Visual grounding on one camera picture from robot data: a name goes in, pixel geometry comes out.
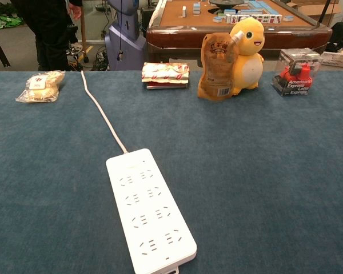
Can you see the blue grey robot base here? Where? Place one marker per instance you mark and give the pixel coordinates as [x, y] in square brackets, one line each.
[125, 37]

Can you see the white power strip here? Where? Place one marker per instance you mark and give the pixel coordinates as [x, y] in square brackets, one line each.
[151, 208]

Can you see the blue table cloth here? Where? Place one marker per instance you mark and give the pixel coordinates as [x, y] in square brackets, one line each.
[245, 171]

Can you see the brown spout pouch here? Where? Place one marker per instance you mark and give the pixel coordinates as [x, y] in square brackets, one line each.
[217, 65]

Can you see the yellow plush toy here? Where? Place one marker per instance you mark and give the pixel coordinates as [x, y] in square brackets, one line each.
[251, 68]

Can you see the brown mahjong table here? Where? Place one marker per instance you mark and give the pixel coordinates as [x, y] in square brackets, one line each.
[188, 17]

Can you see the upright white mahjong tile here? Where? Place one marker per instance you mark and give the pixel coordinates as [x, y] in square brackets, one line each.
[184, 12]

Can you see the lying blue mahjong tile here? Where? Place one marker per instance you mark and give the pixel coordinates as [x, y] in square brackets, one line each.
[218, 19]
[288, 18]

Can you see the blue mahjong tile stack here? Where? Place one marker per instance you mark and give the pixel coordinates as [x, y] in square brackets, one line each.
[197, 8]

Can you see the bagged bread snack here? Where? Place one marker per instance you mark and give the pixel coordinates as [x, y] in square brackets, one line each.
[43, 88]

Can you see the clear box with red toy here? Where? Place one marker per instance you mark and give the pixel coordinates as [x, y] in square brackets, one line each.
[297, 74]

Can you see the person in black clothes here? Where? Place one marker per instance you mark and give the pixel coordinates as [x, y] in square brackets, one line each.
[51, 28]

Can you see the white plastic basket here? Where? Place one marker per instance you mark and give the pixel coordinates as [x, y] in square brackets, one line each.
[338, 59]

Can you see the green bag pile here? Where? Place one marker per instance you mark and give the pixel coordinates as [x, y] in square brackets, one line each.
[3, 20]

